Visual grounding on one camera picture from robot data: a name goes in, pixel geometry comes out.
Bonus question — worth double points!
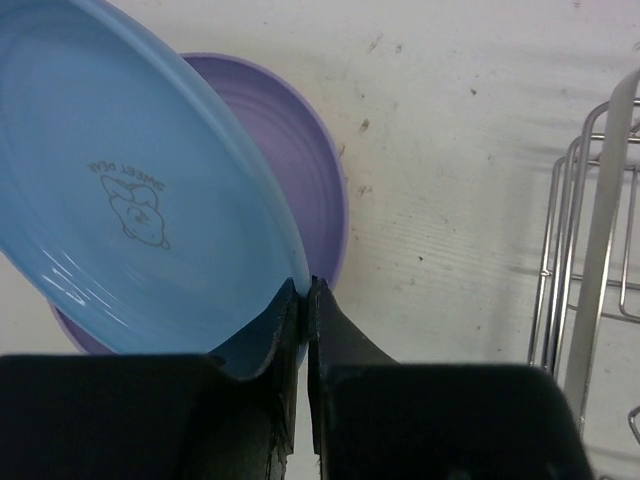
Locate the metal wire dish rack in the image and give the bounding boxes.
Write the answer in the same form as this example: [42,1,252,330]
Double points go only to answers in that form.
[527,71,639,429]

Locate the blue plate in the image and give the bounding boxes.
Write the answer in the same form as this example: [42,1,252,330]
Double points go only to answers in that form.
[1,1,311,354]

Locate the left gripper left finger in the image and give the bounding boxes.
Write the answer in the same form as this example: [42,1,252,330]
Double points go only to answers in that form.
[1,282,299,479]

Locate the purple plate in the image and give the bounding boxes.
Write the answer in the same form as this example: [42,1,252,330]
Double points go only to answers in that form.
[48,51,351,356]

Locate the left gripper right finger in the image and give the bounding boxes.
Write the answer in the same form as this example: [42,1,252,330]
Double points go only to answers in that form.
[308,279,593,479]

